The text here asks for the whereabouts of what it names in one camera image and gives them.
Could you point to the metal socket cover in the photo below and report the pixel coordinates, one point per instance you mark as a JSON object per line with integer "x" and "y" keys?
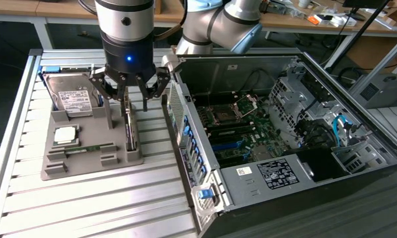
{"x": 247, "y": 105}

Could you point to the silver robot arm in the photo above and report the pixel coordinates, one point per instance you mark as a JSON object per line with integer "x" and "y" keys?
{"x": 219, "y": 22}

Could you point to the blue case latch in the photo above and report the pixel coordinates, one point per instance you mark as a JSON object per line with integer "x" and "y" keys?
{"x": 205, "y": 194}

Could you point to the wooden desk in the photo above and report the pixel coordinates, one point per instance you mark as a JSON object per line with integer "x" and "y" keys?
{"x": 20, "y": 10}
{"x": 284, "y": 22}

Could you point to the white cup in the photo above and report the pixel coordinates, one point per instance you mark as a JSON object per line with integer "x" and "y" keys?
{"x": 305, "y": 3}

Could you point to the grey metal drive tray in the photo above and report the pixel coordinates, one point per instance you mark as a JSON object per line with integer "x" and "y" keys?
{"x": 357, "y": 158}

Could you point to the black slanted pole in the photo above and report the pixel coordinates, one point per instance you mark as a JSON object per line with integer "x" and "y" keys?
{"x": 368, "y": 24}

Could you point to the green motherboard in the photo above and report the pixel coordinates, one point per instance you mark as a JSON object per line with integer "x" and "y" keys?
{"x": 268, "y": 126}

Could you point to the open black PC case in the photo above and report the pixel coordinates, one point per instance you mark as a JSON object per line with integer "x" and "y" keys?
{"x": 275, "y": 64}

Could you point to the green RAM stick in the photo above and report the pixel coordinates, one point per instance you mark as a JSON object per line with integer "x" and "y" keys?
{"x": 83, "y": 149}

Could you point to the blue disk caddy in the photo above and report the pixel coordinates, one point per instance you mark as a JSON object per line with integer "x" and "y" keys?
{"x": 50, "y": 68}

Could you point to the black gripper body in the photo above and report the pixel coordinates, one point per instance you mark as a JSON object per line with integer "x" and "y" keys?
{"x": 128, "y": 54}

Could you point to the grey computer tower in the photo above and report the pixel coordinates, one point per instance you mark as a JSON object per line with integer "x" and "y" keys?
{"x": 384, "y": 94}

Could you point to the small white box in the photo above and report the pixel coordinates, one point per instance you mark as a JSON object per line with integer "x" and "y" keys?
{"x": 345, "y": 21}

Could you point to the aluminium profile frame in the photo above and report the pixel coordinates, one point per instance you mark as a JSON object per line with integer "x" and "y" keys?
{"x": 391, "y": 55}

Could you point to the CPU socket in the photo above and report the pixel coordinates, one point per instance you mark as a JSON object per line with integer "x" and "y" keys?
{"x": 223, "y": 115}

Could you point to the grey plastic parts rack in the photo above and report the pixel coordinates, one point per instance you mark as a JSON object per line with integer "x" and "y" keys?
{"x": 92, "y": 134}

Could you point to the graphics card with metal bracket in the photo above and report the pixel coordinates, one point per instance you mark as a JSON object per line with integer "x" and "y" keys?
{"x": 130, "y": 129}

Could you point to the black monitor with stand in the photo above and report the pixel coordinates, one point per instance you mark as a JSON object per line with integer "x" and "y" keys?
{"x": 357, "y": 15}

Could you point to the grey metal disk bay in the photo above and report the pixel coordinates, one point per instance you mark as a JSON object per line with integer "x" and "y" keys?
{"x": 285, "y": 96}

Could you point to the grey power supply unit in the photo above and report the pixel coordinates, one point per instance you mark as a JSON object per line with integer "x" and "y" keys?
{"x": 244, "y": 188}

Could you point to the small orange box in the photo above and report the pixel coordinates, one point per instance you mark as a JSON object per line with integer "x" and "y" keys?
{"x": 315, "y": 19}

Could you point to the silver chipset heatsink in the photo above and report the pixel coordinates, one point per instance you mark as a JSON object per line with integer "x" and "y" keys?
{"x": 263, "y": 152}

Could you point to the grey metal device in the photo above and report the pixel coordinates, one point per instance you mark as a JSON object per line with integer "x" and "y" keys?
{"x": 277, "y": 8}

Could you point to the silver CPU chip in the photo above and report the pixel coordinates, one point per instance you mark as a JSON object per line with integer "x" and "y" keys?
{"x": 66, "y": 135}

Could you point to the RAM stick with white label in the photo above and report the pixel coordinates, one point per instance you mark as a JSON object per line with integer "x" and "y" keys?
{"x": 231, "y": 132}

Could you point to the blue expansion slot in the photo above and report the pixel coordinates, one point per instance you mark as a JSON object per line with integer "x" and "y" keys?
{"x": 227, "y": 146}

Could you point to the silver hard disk drive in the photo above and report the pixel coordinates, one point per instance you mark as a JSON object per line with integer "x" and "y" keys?
{"x": 71, "y": 91}

